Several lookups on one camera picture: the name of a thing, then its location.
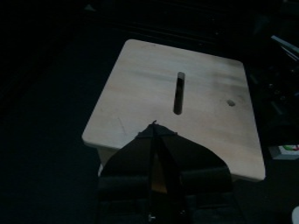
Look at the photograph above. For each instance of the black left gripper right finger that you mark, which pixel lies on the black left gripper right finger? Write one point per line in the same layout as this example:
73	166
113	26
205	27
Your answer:
194	163

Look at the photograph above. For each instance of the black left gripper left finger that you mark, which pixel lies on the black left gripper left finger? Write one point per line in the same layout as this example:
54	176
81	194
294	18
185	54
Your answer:
125	166

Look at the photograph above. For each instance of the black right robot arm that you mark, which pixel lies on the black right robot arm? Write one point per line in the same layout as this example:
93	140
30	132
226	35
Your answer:
278	96

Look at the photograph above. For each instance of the light wooden drawer box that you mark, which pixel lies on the light wooden drawer box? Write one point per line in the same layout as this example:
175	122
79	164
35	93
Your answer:
155	87

